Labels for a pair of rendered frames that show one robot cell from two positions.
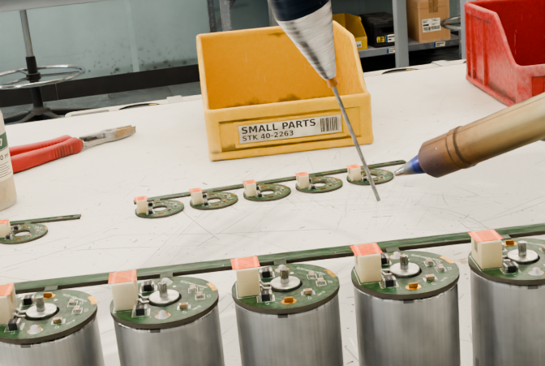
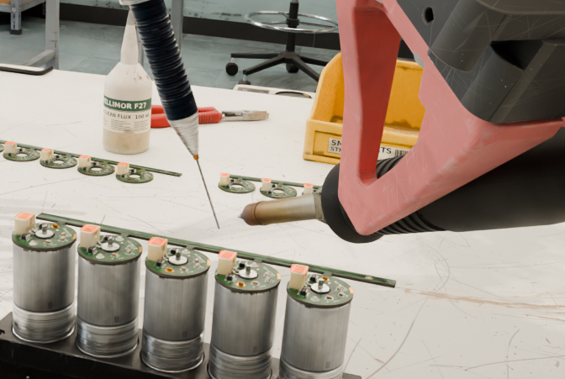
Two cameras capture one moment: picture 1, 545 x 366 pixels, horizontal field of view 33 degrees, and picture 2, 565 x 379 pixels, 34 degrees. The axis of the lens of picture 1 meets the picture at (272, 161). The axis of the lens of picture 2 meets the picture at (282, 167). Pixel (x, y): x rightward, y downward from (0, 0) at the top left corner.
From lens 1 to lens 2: 0.17 m
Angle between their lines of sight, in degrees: 15
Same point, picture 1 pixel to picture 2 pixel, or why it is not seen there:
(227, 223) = not seen: hidden behind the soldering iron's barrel
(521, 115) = (277, 206)
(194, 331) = (114, 271)
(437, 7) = not seen: outside the picture
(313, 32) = (181, 129)
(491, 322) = (287, 321)
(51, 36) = not seen: outside the picture
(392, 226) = (384, 250)
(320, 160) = not seen: hidden behind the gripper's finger
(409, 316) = (233, 300)
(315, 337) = (179, 295)
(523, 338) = (298, 335)
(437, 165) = (247, 218)
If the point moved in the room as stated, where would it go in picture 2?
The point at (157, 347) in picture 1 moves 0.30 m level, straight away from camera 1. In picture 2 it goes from (92, 273) to (239, 89)
